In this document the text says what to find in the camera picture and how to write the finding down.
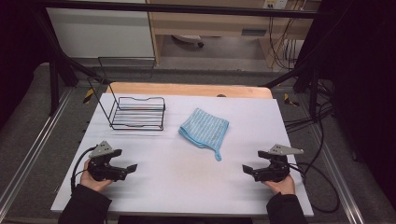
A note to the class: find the person's right hand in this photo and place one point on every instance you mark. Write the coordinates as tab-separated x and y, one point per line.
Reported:
282	186

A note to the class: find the white cabinet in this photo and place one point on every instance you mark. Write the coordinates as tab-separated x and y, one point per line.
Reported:
99	34

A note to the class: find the blue striped cloth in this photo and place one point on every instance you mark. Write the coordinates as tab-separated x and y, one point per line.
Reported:
204	129

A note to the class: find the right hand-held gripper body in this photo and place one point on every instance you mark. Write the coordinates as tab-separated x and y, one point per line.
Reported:
274	168

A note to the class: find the person's left hand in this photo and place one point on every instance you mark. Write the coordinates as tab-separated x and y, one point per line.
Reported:
93	183

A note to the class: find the white power strip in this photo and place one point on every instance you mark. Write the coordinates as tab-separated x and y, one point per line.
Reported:
275	3

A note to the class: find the office chair base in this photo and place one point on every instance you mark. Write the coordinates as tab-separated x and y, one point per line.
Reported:
188	39

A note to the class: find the aluminium rail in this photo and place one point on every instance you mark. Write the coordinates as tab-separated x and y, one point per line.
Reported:
34	140
339	177

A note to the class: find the black curtain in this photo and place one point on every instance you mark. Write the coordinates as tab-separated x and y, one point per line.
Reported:
358	77
15	46

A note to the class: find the yellow black tape marker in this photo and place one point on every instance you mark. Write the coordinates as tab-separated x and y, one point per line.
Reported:
290	100
88	95

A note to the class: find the light wooden desk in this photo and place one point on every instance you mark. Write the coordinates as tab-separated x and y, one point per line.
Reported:
218	23

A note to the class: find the wooden board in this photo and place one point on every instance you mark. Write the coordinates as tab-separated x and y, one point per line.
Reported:
186	90

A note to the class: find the white foam board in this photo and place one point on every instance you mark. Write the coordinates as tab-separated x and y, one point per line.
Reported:
174	177

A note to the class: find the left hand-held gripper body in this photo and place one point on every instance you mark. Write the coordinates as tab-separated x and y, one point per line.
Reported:
102	169

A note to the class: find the black frame crossbar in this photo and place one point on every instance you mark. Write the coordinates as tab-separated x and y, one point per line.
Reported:
174	8

